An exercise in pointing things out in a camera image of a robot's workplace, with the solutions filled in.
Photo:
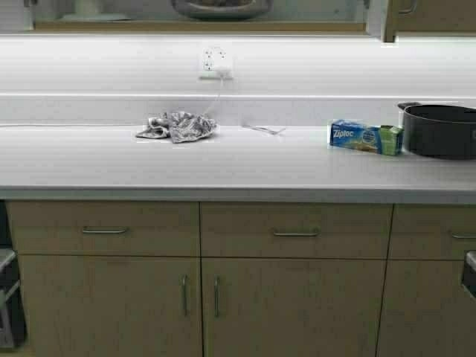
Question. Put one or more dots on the large stainless steel bowl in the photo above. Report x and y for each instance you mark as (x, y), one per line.
(222, 10)

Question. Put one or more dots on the middle lower cabinet door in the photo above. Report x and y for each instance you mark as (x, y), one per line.
(272, 307)

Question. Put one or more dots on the cabinet door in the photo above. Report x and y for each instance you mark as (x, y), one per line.
(452, 17)
(426, 311)
(111, 306)
(272, 307)

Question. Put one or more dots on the black cooking pot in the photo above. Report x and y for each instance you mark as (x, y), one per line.
(438, 130)

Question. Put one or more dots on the left lower cabinet door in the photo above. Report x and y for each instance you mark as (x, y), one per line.
(111, 306)

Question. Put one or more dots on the upper middle cabinet door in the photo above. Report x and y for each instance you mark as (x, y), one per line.
(452, 17)

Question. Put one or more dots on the right lower cabinet door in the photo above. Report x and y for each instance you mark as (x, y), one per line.
(426, 311)

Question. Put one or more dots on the middle lower drawer front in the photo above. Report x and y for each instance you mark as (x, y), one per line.
(349, 231)

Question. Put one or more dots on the clear plastic fork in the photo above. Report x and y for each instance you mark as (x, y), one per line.
(263, 129)

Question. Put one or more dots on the grey patterned dish cloth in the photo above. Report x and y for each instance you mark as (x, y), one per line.
(179, 127)

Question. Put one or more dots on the white charger plug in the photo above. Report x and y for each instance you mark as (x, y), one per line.
(224, 73)

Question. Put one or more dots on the blue Ziploc bag box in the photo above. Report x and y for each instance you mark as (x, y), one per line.
(382, 140)

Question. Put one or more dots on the left lower drawer front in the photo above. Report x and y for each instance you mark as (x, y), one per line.
(162, 229)

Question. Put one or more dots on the right lower drawer front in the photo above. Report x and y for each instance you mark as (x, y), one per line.
(422, 232)

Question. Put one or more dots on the middle drawer metal handle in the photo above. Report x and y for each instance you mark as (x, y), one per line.
(310, 233)

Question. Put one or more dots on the drawer metal handle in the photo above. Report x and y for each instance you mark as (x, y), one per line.
(457, 235)
(104, 231)
(310, 233)

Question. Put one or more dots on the middle door metal handle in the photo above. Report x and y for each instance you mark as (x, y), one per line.
(216, 286)

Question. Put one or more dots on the door metal handle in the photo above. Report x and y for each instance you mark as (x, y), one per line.
(184, 298)
(216, 286)

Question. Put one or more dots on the left door metal handle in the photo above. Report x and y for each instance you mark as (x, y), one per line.
(184, 298)

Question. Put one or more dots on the white wall power outlet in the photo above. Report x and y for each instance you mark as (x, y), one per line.
(213, 57)

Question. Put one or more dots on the left drawer metal handle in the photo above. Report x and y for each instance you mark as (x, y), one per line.
(104, 231)

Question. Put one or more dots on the right drawer metal handle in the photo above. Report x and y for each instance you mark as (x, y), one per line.
(457, 235)

